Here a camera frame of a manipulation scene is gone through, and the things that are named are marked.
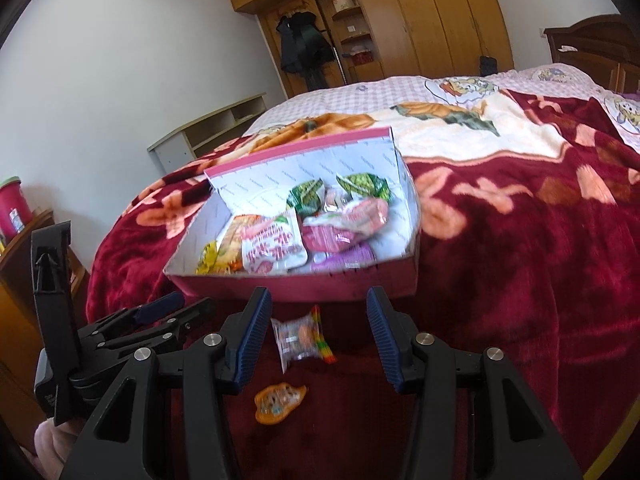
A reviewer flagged pink cardboard box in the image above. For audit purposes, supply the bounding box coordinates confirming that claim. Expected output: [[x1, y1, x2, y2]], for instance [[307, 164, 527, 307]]
[[162, 127, 422, 303]]

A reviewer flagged yellow foam floor mat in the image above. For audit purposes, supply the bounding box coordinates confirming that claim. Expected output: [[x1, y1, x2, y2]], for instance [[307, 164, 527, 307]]
[[582, 400, 640, 480]]

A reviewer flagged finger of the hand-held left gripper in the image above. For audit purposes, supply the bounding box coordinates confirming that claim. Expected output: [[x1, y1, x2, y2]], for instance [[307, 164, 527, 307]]
[[70, 297, 217, 386], [75, 291, 184, 343]]

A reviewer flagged green pea packet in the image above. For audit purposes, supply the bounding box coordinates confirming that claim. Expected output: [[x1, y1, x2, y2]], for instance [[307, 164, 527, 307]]
[[336, 171, 392, 202]]

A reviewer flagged orange biscuit packet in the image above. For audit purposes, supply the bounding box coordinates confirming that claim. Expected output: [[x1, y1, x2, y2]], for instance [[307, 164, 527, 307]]
[[219, 214, 253, 275]]

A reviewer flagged white shelf unit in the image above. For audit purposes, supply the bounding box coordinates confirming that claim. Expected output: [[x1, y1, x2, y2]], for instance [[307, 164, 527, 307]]
[[146, 92, 267, 171]]

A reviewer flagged pink peach jelly pouch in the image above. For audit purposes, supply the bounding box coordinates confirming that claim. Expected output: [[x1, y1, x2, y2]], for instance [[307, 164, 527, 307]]
[[301, 197, 390, 257]]

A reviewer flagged white jelly pouch pink lettering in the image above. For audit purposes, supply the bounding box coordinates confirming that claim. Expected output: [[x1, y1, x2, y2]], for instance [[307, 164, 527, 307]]
[[241, 210, 309, 275]]

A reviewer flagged purple candy tin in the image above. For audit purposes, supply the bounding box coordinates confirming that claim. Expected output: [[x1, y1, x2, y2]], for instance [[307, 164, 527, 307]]
[[311, 245, 377, 273]]

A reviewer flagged dark wooden headboard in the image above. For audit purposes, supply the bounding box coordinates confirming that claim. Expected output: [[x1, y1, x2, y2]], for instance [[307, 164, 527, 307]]
[[543, 14, 640, 96]]

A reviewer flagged black jacket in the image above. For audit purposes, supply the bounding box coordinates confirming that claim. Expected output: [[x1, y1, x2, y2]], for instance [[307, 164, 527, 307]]
[[275, 10, 335, 93]]

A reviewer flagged orange jelly cup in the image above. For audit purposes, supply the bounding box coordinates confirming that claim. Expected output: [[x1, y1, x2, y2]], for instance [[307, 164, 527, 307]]
[[253, 381, 309, 427]]

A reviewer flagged wooden wardrobe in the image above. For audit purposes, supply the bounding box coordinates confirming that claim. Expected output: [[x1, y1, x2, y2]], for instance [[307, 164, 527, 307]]
[[227, 0, 516, 98]]

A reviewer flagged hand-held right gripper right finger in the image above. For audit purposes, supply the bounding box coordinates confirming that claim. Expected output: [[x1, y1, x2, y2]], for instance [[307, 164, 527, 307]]
[[366, 285, 583, 480]]

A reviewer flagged clear candy packet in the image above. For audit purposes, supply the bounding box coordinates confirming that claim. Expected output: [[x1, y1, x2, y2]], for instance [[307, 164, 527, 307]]
[[271, 304, 338, 375]]

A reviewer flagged yellow snack packet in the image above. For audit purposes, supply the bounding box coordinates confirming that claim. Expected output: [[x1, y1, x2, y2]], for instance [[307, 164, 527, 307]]
[[196, 241, 222, 275]]

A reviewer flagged person's left forearm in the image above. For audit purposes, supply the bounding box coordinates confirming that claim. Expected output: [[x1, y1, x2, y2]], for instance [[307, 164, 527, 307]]
[[33, 417, 81, 480]]

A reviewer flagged wooden nightstand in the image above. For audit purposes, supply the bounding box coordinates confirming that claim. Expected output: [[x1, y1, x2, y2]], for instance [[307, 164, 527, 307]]
[[0, 209, 92, 443]]

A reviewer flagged small green snack packet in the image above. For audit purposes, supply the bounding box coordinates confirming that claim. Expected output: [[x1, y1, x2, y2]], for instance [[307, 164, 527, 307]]
[[286, 179, 325, 217]]

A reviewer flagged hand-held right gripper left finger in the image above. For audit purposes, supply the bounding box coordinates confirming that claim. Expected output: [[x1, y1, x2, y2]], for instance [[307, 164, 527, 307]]
[[59, 286, 273, 480]]

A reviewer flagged pink checked cartoon bedsheet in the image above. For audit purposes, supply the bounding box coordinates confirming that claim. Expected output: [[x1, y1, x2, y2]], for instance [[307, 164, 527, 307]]
[[242, 62, 640, 161]]

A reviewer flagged red floral blanket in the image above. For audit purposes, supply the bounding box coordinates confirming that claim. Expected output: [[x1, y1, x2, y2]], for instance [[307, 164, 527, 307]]
[[85, 87, 640, 480]]

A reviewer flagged pink jar green lid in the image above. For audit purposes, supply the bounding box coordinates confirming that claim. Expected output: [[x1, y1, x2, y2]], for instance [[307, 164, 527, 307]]
[[0, 176, 34, 242]]

